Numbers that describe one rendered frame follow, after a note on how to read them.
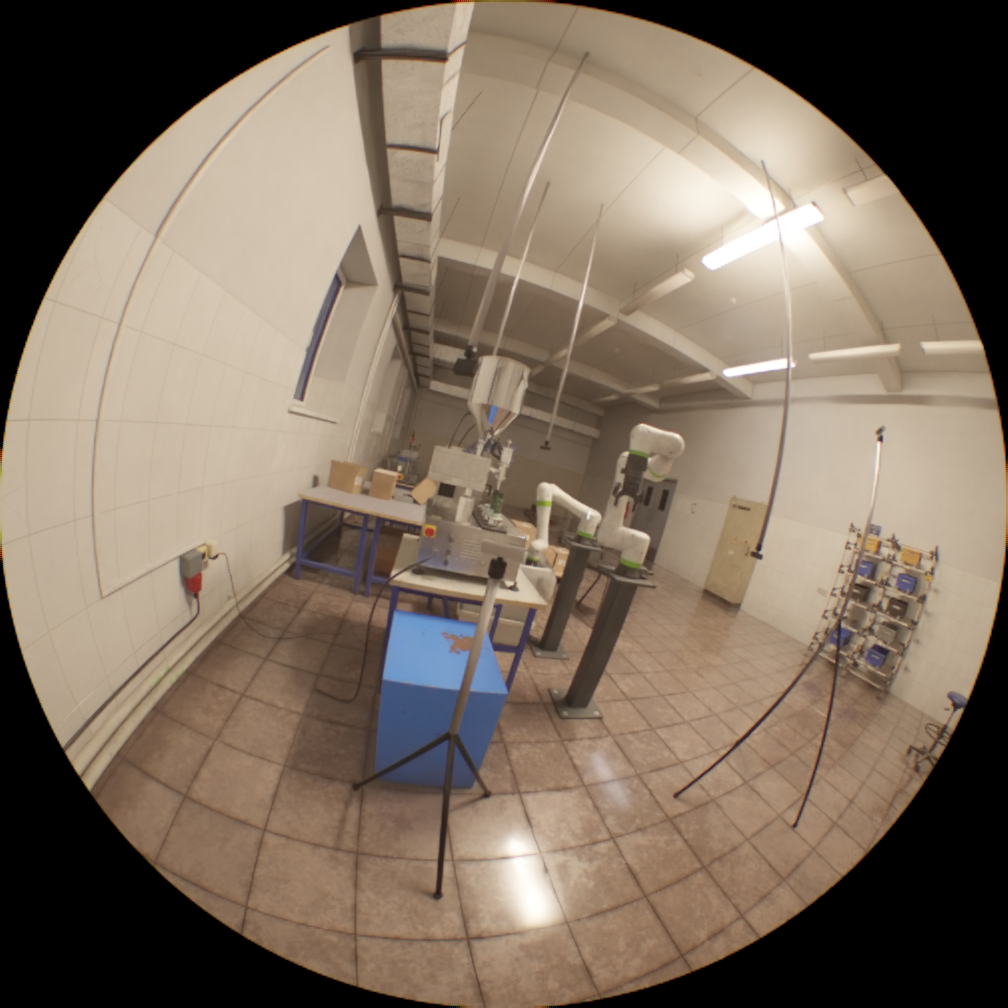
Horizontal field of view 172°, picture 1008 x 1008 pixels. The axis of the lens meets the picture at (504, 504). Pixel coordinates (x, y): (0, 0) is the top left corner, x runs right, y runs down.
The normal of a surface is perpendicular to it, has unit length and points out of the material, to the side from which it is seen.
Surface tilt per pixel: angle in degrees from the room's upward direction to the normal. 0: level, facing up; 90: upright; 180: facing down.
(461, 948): 0
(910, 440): 90
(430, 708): 90
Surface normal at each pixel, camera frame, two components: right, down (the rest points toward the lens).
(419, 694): 0.21, 0.16
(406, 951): 0.25, -0.96
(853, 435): -0.95, -0.22
